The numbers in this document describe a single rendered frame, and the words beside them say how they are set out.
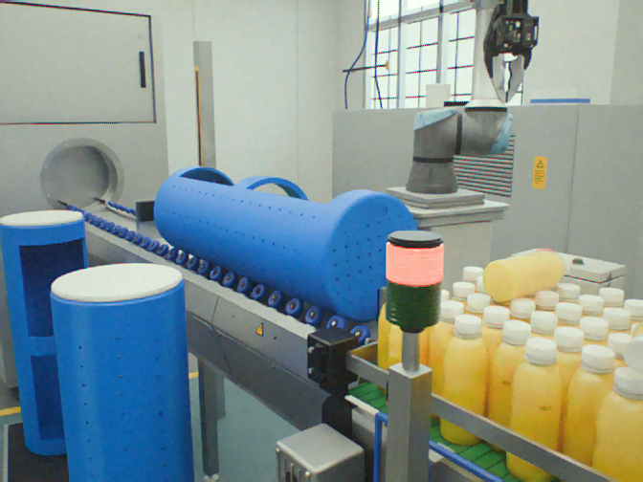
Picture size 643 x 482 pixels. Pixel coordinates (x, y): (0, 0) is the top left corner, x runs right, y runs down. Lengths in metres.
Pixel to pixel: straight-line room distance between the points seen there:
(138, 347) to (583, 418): 0.85
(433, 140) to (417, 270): 1.04
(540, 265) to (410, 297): 0.44
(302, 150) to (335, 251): 5.62
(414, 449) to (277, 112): 6.05
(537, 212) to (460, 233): 1.24
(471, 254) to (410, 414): 1.02
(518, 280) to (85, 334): 0.84
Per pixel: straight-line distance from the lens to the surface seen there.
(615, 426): 0.79
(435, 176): 1.67
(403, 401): 0.71
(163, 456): 1.42
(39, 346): 2.34
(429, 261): 0.64
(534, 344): 0.84
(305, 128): 6.79
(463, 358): 0.90
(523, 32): 1.20
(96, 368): 1.31
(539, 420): 0.86
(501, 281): 1.01
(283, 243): 1.28
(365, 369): 1.03
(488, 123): 1.67
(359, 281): 1.24
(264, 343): 1.44
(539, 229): 2.86
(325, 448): 1.01
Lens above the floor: 1.39
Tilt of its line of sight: 12 degrees down
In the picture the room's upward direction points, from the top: straight up
